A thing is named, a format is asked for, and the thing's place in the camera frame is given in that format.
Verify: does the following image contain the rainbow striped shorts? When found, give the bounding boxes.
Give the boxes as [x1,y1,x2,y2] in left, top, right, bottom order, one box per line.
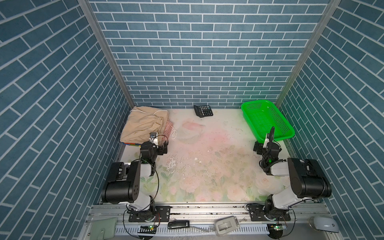
[122,142,141,147]

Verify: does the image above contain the white computer mouse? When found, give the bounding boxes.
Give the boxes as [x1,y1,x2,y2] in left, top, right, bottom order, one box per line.
[309,217,340,233]

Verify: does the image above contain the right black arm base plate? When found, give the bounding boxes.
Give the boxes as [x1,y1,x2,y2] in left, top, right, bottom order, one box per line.
[245,204,291,222]

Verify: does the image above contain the right green circuit board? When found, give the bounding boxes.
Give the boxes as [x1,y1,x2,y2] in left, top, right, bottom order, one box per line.
[267,224,286,232]

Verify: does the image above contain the grey plastic clip device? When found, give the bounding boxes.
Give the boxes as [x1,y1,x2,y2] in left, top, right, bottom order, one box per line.
[214,216,240,236]

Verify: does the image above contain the green circuit board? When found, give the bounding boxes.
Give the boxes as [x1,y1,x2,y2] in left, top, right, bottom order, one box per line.
[267,224,286,232]
[138,226,158,235]

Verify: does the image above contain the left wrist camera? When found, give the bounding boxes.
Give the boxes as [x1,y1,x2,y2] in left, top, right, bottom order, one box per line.
[150,132,158,145]

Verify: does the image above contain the pale green plastic plate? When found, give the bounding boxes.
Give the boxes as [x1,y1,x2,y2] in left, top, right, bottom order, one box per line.
[88,218,118,240]

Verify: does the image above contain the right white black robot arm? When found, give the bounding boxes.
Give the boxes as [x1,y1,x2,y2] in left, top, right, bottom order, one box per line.
[254,142,332,215]

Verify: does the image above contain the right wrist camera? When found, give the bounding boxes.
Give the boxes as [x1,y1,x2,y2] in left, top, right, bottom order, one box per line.
[263,134,270,149]

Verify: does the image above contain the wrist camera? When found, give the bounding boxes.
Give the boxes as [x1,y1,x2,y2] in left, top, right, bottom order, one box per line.
[263,134,270,149]
[150,132,158,145]

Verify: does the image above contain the left green circuit board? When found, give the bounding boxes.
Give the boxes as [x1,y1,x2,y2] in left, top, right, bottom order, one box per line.
[138,226,158,235]

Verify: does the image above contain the black calculator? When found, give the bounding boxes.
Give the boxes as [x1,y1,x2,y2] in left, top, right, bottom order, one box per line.
[194,105,214,118]

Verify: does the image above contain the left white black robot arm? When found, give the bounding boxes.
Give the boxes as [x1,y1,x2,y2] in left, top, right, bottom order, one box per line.
[101,140,169,215]

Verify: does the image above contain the pink shorts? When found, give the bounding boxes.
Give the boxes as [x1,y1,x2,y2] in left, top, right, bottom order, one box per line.
[163,120,178,139]

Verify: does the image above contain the green plastic basket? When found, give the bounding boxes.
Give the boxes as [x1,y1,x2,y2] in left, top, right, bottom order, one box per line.
[241,100,295,143]

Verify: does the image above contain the white slotted cable duct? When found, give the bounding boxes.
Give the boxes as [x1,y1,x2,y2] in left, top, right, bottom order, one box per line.
[115,224,270,237]

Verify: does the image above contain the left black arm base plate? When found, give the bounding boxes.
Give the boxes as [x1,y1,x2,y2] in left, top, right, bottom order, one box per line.
[129,206,171,223]

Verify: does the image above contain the beige shorts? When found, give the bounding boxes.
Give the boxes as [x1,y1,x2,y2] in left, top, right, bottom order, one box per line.
[120,107,169,144]

